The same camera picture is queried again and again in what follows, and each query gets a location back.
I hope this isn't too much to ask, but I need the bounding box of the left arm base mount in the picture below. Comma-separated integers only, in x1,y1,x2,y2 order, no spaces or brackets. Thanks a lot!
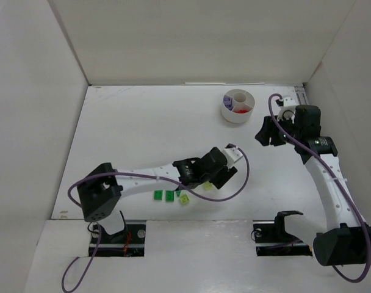
87,222,146,258

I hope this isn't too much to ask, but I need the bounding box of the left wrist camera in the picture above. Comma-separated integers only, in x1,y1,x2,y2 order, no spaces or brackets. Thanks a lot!
222,143,243,168

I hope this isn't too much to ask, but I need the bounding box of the aluminium rail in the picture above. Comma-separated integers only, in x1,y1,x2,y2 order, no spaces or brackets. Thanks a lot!
294,86,308,105

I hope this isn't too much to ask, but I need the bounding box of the white round divided container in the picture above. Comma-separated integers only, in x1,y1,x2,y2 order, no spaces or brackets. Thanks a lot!
220,89,255,124

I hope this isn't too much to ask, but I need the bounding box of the purple long lego brick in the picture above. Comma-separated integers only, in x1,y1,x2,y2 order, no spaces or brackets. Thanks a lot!
223,95,233,111

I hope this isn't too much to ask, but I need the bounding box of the lime square lego brick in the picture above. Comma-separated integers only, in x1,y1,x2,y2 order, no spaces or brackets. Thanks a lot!
179,194,190,205

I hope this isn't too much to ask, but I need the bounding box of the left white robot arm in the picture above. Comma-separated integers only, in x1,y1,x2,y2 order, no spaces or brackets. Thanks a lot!
76,145,243,235

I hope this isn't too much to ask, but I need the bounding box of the green long lego brick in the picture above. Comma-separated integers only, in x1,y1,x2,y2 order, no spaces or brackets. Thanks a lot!
165,190,175,202

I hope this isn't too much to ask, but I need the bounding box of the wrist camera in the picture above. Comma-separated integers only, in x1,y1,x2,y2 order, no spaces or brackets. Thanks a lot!
222,143,243,168
276,96,298,121

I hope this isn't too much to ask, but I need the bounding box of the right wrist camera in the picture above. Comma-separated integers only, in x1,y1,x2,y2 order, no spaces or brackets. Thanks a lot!
276,96,298,121

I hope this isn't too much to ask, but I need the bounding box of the green rounded lego brick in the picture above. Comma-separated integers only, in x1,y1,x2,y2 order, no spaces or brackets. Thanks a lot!
153,190,163,201

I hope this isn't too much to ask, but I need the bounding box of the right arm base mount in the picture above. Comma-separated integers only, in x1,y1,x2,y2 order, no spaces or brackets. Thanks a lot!
251,211,312,257

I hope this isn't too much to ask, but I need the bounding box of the lime small lego brick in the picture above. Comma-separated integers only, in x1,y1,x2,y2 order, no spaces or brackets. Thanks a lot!
203,182,214,191

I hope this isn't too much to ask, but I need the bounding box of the large red lego brick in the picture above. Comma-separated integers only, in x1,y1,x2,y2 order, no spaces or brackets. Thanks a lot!
234,108,251,114

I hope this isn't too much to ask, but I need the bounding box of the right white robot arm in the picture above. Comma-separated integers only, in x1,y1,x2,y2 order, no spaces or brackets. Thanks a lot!
255,105,371,266

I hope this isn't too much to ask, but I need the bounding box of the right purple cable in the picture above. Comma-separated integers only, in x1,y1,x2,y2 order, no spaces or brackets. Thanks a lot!
267,93,371,282

